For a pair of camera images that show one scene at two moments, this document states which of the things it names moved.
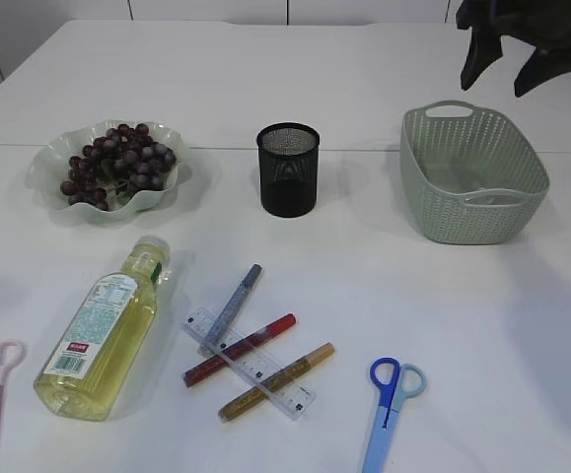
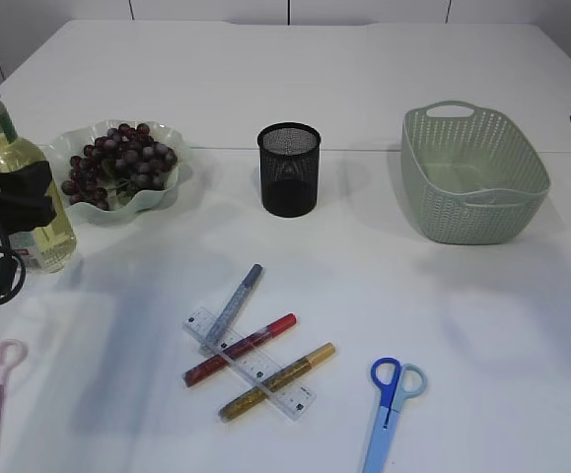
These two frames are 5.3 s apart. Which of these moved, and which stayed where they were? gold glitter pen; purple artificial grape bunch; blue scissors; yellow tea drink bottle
Moved: yellow tea drink bottle
Stayed: purple artificial grape bunch; gold glitter pen; blue scissors
